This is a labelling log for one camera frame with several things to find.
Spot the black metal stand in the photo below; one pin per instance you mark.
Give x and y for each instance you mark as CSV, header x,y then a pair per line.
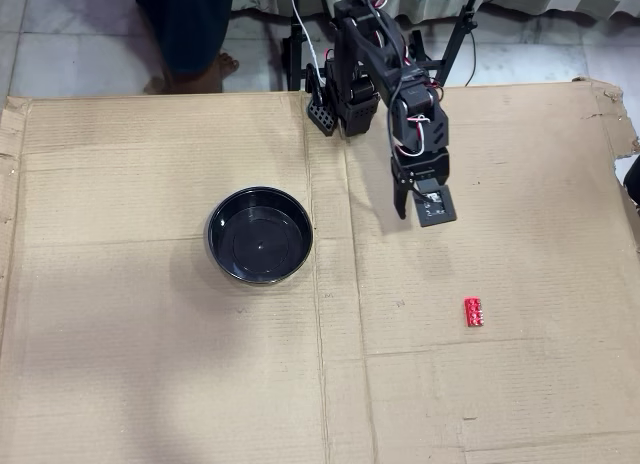
x,y
295,49

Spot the red lego block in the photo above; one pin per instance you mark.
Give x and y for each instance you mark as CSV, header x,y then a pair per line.
x,y
474,312

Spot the small cardboard scrap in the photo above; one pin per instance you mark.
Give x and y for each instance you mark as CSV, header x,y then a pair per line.
x,y
151,86

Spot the black table clamp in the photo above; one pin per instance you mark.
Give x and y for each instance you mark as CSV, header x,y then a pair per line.
x,y
320,116

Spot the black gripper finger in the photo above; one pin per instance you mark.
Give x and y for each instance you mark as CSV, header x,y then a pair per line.
x,y
401,194

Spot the large brown cardboard sheet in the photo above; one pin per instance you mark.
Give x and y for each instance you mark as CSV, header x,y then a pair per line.
x,y
150,384

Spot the black round plastic bin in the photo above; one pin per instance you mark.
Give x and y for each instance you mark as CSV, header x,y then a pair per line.
x,y
260,244

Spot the person bare leg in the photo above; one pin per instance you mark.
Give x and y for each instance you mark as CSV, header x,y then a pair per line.
x,y
200,76

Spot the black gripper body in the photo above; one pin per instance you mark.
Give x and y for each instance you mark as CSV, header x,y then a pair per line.
x,y
419,165

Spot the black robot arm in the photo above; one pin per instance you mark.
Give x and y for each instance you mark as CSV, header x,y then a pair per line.
x,y
362,44

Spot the dark blue shorts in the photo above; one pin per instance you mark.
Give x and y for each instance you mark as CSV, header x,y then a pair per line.
x,y
190,24

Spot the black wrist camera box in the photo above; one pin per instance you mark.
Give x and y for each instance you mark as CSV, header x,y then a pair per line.
x,y
436,206

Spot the dark unidentified object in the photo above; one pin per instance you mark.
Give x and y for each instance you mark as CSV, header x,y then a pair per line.
x,y
632,179

